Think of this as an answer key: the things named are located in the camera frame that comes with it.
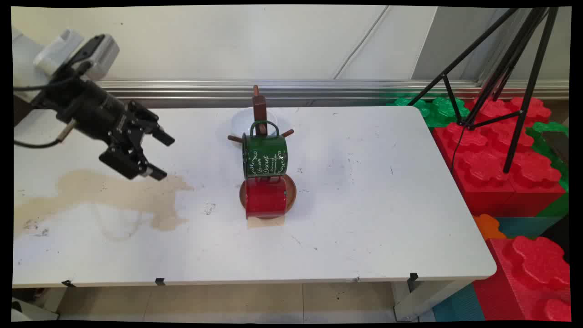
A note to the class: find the aluminium wall rail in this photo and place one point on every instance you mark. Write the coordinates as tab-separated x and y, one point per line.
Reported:
319	89

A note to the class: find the red foam building block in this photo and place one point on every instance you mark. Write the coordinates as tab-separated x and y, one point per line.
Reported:
492	109
524	278
483	182

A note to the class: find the red enamel mug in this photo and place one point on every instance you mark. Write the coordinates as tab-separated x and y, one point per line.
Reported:
266	198

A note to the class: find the black table leg bracket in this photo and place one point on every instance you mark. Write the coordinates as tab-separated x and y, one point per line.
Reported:
412	280

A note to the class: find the black table edge clip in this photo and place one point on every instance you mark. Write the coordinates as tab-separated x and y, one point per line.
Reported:
160	281
68	283

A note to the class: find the green foam building block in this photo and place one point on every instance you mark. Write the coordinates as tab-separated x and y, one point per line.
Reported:
437	111
542	146

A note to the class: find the white table leg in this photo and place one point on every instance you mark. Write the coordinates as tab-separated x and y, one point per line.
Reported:
423	300

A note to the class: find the white bowl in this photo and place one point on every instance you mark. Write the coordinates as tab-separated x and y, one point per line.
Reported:
241	120

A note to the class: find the teal foam building block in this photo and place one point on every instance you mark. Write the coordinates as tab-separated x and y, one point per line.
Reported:
457	305
524	226

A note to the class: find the green enamel mug white lettering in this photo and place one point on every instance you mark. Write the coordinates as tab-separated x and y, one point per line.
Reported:
264	155

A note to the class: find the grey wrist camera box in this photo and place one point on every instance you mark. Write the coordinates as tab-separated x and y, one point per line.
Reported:
102	57

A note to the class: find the white vented camera mount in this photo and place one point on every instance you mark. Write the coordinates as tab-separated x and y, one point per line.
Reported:
57	52

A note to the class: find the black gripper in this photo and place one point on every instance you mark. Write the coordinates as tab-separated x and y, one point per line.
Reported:
89	111

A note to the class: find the wooden mug tree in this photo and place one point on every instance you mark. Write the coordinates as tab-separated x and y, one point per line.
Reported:
259	109

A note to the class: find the orange foam building block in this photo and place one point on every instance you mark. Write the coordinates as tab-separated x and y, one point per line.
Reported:
487	227

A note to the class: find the black tripod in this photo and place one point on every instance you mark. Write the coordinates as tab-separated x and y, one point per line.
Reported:
529	91

